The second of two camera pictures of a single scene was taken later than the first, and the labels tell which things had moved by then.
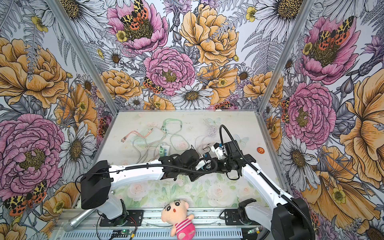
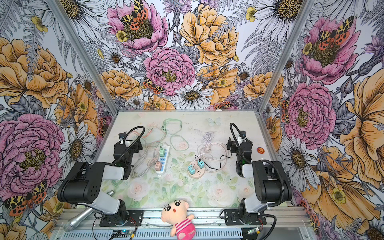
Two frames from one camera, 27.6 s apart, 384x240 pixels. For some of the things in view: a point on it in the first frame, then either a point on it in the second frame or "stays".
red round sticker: x=260 y=150 stays
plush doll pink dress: x=175 y=212 stays
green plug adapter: x=161 y=152 stays
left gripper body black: x=192 y=173 -> x=134 y=149
